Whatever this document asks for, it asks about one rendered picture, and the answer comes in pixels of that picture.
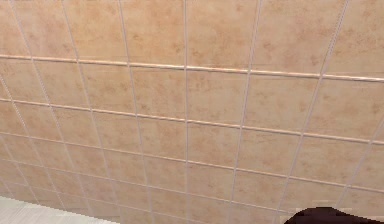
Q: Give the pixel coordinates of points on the dark brown rounded object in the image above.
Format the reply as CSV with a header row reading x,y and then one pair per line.
x,y
328,217

